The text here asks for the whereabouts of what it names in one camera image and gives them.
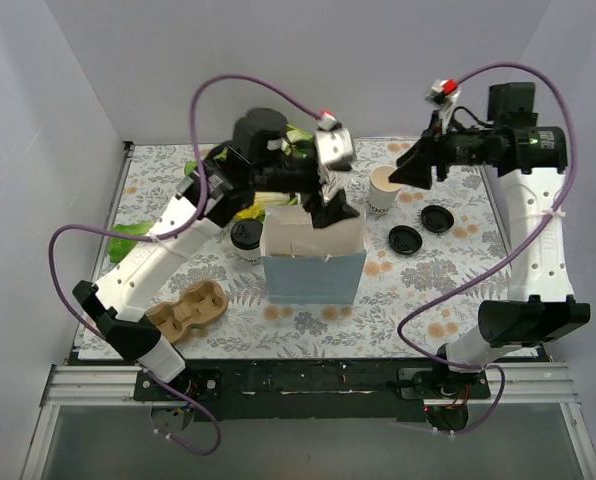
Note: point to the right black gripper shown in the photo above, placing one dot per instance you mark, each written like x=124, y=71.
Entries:
x=439, y=157

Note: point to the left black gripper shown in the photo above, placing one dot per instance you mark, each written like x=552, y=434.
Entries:
x=322, y=195

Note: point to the white paper bag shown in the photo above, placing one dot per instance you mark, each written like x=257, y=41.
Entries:
x=304, y=265

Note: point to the black coffee lid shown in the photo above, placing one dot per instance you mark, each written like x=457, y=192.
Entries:
x=245, y=234
x=404, y=240
x=436, y=219

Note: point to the white paper coffee cup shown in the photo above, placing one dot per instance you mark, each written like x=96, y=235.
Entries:
x=252, y=257

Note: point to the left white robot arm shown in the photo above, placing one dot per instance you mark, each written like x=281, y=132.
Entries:
x=257, y=158

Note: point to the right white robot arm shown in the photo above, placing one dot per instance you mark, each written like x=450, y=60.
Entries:
x=532, y=164

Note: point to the green plastic basket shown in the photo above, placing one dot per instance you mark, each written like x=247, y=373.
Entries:
x=263, y=200

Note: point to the yellow napa cabbage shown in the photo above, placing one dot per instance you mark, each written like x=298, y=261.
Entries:
x=248, y=213

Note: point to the stacked white paper cup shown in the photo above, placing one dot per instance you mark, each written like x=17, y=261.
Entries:
x=382, y=192

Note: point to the small bok choy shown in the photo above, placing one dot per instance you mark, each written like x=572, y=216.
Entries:
x=295, y=137

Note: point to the floral table mat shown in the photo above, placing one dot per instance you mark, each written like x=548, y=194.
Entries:
x=403, y=303

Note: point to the long green napa cabbage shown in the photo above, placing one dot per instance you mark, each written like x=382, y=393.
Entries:
x=190, y=168

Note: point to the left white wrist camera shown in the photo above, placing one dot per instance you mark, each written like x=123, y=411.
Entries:
x=334, y=144

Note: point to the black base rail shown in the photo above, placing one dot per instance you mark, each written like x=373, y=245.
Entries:
x=395, y=388

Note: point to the aluminium frame rail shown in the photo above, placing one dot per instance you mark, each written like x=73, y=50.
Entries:
x=515, y=382

